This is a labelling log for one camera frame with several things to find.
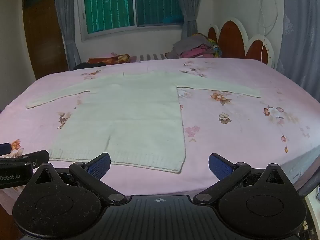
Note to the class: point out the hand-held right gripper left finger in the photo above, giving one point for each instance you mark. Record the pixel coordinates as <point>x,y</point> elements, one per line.
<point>100,166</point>

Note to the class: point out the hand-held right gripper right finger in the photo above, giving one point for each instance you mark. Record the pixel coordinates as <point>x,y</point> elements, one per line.
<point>220,166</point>

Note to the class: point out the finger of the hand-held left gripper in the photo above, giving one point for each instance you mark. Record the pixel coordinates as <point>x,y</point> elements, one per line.
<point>5,149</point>
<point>40,158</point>

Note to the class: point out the white knitted sweater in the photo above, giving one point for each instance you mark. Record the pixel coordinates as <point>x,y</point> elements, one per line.
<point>130,120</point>

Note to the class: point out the pink folded clothes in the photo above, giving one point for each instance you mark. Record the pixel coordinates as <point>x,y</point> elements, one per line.
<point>197,51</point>

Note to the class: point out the grey folded clothes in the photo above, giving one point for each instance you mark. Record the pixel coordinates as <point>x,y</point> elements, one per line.
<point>186,43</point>

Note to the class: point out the pink floral bed sheet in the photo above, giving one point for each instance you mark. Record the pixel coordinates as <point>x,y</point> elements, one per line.
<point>237,142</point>

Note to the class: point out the black cloth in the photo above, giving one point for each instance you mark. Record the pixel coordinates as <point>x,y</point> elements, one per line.
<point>87,65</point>

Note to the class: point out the red patterned cloth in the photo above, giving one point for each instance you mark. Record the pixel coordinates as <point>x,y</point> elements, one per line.
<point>110,59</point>

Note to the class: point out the colourful printed cloth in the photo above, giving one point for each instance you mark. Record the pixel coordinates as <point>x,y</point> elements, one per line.
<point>217,47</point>

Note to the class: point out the brown wooden door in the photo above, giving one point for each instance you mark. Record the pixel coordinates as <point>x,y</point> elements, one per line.
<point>45,37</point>

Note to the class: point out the grey and white striped cloth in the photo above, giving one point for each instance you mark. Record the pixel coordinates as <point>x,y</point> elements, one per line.
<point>147,57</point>

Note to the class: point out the white and brown scalloped headboard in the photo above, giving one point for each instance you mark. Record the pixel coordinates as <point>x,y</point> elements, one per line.
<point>231,37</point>

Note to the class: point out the grey window curtain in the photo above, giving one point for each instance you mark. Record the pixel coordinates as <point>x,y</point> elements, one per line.
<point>67,22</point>
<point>186,7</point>

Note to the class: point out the lilac patterned curtain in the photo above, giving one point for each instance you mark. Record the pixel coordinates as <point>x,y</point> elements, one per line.
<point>300,30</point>

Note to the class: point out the window with green pane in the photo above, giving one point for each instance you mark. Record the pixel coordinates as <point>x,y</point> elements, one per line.
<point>112,7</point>

